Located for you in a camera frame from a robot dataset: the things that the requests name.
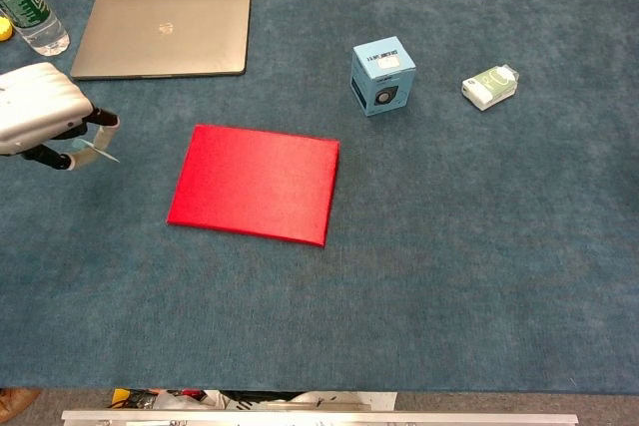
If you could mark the small yellow round object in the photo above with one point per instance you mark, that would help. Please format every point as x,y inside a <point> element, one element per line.
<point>4,29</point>

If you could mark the brown rounded object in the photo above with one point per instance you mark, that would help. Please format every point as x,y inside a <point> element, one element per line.
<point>15,403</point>

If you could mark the aluminium profile rail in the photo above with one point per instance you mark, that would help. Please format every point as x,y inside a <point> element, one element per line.
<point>319,418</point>

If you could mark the grey closed laptop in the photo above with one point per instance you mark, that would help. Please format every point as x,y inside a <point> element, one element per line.
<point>160,42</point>

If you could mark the red card folder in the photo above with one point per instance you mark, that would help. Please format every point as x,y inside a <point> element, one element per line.
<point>254,184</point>

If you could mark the clear plastic water bottle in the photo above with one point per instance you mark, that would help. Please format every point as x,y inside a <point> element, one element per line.
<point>31,14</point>

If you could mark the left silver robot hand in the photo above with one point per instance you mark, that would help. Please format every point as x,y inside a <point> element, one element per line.
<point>35,107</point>

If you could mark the blue felt table cloth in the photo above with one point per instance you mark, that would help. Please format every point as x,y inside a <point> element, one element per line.
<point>449,246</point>

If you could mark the small green-white bottle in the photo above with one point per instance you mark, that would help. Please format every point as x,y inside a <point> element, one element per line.
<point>489,87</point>

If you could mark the white plastic bag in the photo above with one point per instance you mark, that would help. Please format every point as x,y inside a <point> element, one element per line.
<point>175,401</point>

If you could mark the light blue cardboard box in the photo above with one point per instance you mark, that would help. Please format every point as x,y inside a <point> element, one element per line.
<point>387,79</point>

